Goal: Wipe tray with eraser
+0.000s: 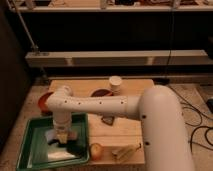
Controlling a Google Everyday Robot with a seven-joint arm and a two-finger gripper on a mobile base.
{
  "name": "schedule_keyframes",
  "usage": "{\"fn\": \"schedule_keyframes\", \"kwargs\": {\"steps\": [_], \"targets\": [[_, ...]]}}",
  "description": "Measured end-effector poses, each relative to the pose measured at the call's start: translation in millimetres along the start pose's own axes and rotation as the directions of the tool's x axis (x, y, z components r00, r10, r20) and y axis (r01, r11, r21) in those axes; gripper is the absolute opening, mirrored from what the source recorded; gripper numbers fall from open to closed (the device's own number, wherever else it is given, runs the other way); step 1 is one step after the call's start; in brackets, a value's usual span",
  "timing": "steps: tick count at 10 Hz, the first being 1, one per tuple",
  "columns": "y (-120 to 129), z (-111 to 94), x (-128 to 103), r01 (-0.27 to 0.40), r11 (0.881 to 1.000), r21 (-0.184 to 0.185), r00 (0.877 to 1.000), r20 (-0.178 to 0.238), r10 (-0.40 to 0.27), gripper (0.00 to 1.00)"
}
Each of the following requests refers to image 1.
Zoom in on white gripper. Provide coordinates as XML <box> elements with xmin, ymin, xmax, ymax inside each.
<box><xmin>45</xmin><ymin>127</ymin><xmax>78</xmax><ymax>144</ymax></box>

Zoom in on white paper cup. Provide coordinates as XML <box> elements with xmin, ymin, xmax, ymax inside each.
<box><xmin>109</xmin><ymin>76</ymin><xmax>122</xmax><ymax>95</ymax></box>

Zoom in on metal pole stand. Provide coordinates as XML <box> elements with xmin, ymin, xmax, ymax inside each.
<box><xmin>11</xmin><ymin>0</ymin><xmax>49</xmax><ymax>56</ymax></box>

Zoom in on small dark brown object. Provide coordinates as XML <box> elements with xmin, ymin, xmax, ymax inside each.
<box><xmin>101</xmin><ymin>116</ymin><xmax>115</xmax><ymax>126</ymax></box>

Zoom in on upper wooden shelf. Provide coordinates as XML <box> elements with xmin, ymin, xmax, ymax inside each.
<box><xmin>6</xmin><ymin>0</ymin><xmax>213</xmax><ymax>12</ymax></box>

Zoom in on yellow red apple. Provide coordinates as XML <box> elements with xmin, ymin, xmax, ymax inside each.
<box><xmin>90</xmin><ymin>143</ymin><xmax>103</xmax><ymax>160</ymax></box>

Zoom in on long white shelf beam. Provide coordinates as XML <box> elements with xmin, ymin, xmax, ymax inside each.
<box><xmin>26</xmin><ymin>50</ymin><xmax>213</xmax><ymax>68</ymax></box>

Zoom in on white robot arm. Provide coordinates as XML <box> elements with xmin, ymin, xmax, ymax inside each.
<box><xmin>46</xmin><ymin>85</ymin><xmax>195</xmax><ymax>171</ymax></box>

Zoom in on green plastic tray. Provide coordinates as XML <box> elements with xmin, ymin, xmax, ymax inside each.
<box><xmin>16</xmin><ymin>113</ymin><xmax>90</xmax><ymax>171</ymax></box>

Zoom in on red bowl left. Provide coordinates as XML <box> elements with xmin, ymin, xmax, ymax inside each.
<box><xmin>38</xmin><ymin>92</ymin><xmax>52</xmax><ymax>116</ymax></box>

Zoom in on black floor cables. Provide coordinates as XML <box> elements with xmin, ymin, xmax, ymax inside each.
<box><xmin>166</xmin><ymin>83</ymin><xmax>213</xmax><ymax>151</ymax></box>

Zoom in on dark red plate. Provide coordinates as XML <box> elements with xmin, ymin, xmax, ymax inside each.
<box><xmin>91</xmin><ymin>89</ymin><xmax>113</xmax><ymax>97</ymax></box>

